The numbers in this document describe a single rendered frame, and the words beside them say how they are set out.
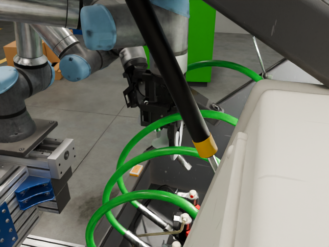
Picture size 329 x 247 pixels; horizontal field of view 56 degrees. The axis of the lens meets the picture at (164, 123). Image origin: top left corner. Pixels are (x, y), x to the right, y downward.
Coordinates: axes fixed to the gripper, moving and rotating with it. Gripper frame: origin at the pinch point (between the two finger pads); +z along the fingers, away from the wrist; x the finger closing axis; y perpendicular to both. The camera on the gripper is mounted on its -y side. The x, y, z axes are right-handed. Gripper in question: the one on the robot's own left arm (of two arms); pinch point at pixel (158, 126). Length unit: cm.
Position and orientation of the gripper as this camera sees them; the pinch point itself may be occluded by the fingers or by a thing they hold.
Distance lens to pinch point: 85.0
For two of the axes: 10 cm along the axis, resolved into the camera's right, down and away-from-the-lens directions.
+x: -7.7, 1.0, -6.3
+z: 2.9, 9.3, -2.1
